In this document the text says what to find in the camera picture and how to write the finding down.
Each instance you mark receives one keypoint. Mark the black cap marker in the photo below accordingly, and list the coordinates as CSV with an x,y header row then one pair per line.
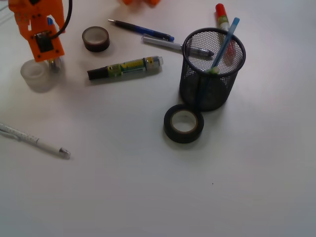
x,y
130,67

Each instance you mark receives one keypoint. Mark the dark brown tape roll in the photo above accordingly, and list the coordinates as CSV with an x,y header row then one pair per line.
x,y
96,39

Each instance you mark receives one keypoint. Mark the dark blue pen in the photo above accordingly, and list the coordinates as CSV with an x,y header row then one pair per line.
x,y
141,30

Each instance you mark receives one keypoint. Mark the light blue pen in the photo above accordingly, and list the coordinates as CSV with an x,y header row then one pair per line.
x,y
214,70

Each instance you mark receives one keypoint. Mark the red cap marker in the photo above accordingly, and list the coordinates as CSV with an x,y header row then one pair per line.
x,y
223,24

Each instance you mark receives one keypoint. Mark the clear tape roll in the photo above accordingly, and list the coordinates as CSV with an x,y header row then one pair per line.
x,y
36,75

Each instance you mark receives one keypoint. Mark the grey white pen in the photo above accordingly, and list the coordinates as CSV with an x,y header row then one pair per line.
x,y
168,45

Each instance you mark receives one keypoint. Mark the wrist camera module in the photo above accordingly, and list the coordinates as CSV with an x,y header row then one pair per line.
x,y
43,47

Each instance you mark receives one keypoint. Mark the black mesh pen holder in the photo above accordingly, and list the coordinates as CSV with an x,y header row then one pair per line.
x,y
198,86

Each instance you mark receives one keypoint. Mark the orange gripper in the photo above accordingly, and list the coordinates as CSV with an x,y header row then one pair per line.
x,y
31,15

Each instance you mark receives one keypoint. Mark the blue cap marker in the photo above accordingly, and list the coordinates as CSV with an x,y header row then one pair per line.
x,y
54,64

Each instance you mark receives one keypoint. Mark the black tape roll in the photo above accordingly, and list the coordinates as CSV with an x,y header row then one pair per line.
x,y
183,124

